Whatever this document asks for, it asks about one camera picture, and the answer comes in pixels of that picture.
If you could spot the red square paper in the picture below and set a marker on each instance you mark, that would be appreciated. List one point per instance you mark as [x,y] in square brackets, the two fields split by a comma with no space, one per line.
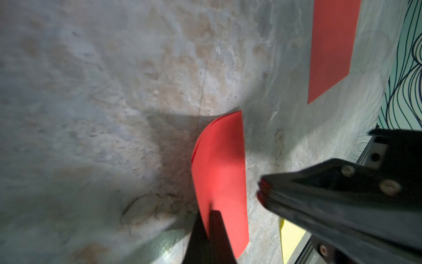
[333,36]
[219,176]

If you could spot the black front base frame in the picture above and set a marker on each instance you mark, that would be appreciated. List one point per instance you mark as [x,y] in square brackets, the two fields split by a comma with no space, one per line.
[313,250]

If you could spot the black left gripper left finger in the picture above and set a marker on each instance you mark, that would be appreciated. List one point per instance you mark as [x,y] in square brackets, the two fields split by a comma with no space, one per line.
[198,249]

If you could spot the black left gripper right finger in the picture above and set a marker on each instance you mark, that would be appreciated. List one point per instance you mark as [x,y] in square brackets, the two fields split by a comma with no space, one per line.
[221,251]

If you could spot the yellow square paper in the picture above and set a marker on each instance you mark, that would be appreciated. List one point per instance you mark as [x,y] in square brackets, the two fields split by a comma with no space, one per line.
[290,237]

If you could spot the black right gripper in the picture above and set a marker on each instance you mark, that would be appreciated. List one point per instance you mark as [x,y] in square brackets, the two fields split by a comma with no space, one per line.
[362,215]

